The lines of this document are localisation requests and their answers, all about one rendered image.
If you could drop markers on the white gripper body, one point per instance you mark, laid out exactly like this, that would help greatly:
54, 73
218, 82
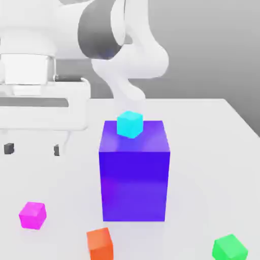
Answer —
40, 117

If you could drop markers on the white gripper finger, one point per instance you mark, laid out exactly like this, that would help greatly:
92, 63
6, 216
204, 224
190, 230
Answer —
9, 148
57, 149

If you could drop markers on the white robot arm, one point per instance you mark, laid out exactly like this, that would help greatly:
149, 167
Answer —
134, 65

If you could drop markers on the small magenta cube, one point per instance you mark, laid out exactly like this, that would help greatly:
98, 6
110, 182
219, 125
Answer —
32, 216

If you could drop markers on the small cyan cube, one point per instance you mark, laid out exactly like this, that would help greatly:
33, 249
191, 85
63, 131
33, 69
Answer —
130, 125

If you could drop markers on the small orange cube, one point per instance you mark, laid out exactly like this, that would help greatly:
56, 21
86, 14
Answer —
100, 244

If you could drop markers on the small green cube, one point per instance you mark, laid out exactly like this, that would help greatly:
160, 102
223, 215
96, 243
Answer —
229, 248

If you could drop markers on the large blue box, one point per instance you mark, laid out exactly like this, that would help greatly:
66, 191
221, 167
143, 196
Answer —
134, 182

